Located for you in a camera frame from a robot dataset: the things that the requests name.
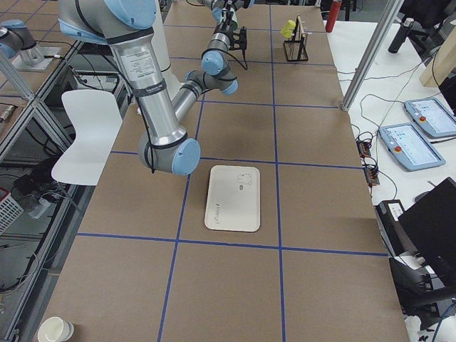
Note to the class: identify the orange terminal board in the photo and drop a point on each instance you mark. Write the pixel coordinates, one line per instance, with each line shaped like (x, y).
(369, 164)

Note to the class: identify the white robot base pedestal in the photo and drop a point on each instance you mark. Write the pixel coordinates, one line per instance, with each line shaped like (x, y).
(159, 45)

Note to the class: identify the red water bottle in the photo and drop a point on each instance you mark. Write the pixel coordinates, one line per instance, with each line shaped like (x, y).
(333, 15)

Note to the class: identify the black wire cup rack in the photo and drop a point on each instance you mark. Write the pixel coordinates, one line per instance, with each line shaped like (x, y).
(295, 47)

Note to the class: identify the black bottle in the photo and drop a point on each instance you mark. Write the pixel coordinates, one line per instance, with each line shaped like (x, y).
(401, 35)

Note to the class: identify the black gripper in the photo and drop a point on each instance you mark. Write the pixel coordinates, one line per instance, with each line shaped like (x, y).
(226, 20)

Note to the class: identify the yellow cup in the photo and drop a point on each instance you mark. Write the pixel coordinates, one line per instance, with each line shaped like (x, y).
(287, 30)

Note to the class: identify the spare robot arm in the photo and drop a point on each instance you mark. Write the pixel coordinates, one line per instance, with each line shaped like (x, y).
(19, 45)

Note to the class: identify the black laptop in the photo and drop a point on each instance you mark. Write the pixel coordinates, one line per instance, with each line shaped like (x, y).
(430, 225)

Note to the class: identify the white wire basket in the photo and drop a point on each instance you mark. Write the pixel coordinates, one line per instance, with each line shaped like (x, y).
(11, 210)

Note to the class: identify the near teach pendant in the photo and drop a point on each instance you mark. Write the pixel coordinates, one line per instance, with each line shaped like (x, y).
(410, 147)

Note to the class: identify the right aluminium frame post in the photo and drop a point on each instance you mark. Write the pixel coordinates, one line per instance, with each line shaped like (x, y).
(376, 40)

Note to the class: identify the white paper cup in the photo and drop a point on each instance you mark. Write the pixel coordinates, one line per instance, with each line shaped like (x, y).
(55, 329)

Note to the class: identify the white rabbit tray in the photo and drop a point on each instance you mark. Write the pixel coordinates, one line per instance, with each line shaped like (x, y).
(233, 199)

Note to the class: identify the white plastic chair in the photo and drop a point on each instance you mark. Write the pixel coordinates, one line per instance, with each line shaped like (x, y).
(96, 119)

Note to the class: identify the far teach pendant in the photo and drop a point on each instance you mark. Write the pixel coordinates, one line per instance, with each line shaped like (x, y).
(432, 117)

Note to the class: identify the teach pendant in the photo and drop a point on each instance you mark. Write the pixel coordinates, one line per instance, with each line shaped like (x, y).
(410, 147)
(432, 117)

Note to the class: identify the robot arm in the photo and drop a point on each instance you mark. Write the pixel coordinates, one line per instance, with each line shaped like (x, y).
(217, 6)
(133, 31)

